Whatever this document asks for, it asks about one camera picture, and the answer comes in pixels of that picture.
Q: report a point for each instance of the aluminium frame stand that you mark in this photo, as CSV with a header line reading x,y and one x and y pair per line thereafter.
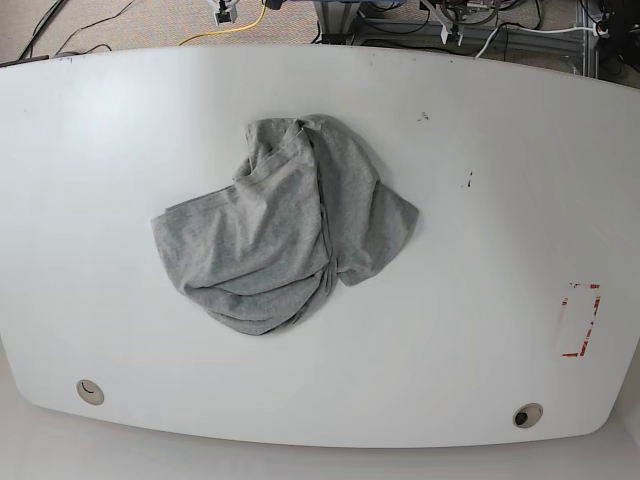
x,y
565,31

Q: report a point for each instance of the right table cable grommet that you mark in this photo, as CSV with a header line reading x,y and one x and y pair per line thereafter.
x,y
528,415

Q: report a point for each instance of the table cable grommet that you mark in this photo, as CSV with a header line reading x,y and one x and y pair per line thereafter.
x,y
528,415
90,392

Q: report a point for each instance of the grey t-shirt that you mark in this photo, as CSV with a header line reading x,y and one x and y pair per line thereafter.
x,y
306,209

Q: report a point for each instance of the left table cable grommet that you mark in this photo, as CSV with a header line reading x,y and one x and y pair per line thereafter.
x,y
90,392

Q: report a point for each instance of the red tape rectangle marking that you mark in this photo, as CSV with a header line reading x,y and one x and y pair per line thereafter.
x,y
577,317

